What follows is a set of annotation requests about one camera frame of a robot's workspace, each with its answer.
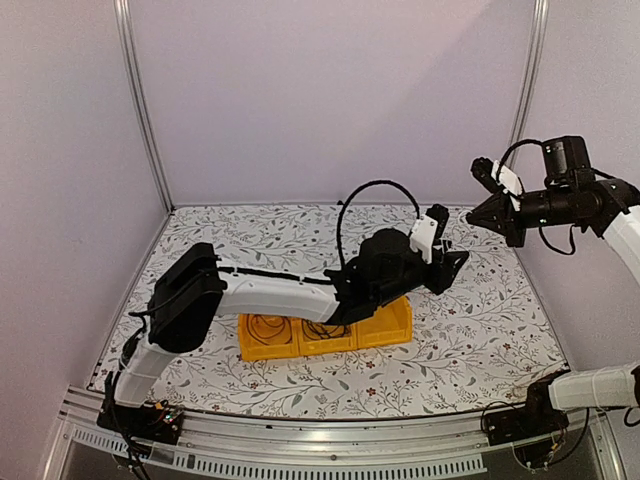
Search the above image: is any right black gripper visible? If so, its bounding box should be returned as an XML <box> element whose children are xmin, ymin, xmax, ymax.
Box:
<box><xmin>467</xmin><ymin>185</ymin><xmax>583</xmax><ymax>248</ymax></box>

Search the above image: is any red cable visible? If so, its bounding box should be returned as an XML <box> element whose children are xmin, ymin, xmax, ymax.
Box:
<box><xmin>247</xmin><ymin>313</ymin><xmax>294</xmax><ymax>346</ymax></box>
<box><xmin>302</xmin><ymin>319</ymin><xmax>351</xmax><ymax>341</ymax></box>

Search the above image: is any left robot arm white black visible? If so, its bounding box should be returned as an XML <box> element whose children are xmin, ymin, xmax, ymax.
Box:
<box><xmin>105</xmin><ymin>229</ymin><xmax>469</xmax><ymax>434</ymax></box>

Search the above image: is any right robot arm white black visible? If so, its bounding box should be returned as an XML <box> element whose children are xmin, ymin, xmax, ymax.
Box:
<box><xmin>466</xmin><ymin>136</ymin><xmax>639</xmax><ymax>436</ymax></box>

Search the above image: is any right yellow plastic bin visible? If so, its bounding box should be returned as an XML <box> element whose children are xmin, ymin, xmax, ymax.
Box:
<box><xmin>355</xmin><ymin>296</ymin><xmax>413</xmax><ymax>349</ymax></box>

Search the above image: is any yellow plastic bin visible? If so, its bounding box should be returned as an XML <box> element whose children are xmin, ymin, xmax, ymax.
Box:
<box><xmin>355</xmin><ymin>296</ymin><xmax>413</xmax><ymax>349</ymax></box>
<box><xmin>297</xmin><ymin>320</ymin><xmax>357</xmax><ymax>356</ymax></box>
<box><xmin>238</xmin><ymin>314</ymin><xmax>298</xmax><ymax>362</ymax></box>

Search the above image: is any floral patterned table mat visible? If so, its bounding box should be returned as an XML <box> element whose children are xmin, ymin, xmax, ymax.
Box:
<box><xmin>91</xmin><ymin>205</ymin><xmax>567</xmax><ymax>419</ymax></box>

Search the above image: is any middle yellow plastic bin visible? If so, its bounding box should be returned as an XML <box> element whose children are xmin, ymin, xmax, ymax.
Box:
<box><xmin>297</xmin><ymin>320</ymin><xmax>357</xmax><ymax>356</ymax></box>

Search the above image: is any left yellow plastic bin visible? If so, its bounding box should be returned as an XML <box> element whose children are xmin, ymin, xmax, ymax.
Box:
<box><xmin>238</xmin><ymin>314</ymin><xmax>298</xmax><ymax>362</ymax></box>

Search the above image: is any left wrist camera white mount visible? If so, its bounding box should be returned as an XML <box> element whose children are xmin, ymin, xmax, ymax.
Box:
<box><xmin>409</xmin><ymin>204</ymin><xmax>449</xmax><ymax>264</ymax></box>

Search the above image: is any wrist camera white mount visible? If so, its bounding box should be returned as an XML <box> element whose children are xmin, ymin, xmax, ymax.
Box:
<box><xmin>409</xmin><ymin>204</ymin><xmax>449</xmax><ymax>264</ymax></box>
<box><xmin>471</xmin><ymin>157</ymin><xmax>524</xmax><ymax>211</ymax></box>

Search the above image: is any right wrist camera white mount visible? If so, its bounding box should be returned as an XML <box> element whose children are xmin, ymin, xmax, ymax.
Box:
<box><xmin>471</xmin><ymin>157</ymin><xmax>524</xmax><ymax>211</ymax></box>

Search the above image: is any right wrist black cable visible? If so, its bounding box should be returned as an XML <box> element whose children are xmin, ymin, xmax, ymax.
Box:
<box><xmin>499</xmin><ymin>137</ymin><xmax>616</xmax><ymax>256</ymax></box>

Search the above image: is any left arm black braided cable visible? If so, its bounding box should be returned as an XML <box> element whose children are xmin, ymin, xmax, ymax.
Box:
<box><xmin>335</xmin><ymin>179</ymin><xmax>422</xmax><ymax>266</ymax></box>

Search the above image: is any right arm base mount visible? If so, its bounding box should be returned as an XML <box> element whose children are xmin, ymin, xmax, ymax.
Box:
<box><xmin>480</xmin><ymin>401</ymin><xmax>569</xmax><ymax>446</ymax></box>

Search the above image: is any front aluminium rail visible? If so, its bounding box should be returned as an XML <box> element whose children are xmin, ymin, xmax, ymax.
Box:
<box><xmin>43</xmin><ymin>387</ymin><xmax>630</xmax><ymax>479</ymax></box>

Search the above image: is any right aluminium frame post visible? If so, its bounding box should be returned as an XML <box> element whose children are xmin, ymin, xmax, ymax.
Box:
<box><xmin>497</xmin><ymin>1</ymin><xmax>549</xmax><ymax>176</ymax></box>

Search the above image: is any aluminium frame post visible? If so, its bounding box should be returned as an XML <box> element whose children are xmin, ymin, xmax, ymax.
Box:
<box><xmin>113</xmin><ymin>0</ymin><xmax>175</xmax><ymax>214</ymax></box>
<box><xmin>497</xmin><ymin>1</ymin><xmax>549</xmax><ymax>176</ymax></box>

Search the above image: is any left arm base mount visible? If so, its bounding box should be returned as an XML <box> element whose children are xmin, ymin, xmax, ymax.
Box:
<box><xmin>97</xmin><ymin>372</ymin><xmax>185</xmax><ymax>445</ymax></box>

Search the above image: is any left aluminium frame post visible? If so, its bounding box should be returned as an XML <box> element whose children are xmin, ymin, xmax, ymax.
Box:
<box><xmin>113</xmin><ymin>0</ymin><xmax>175</xmax><ymax>214</ymax></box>

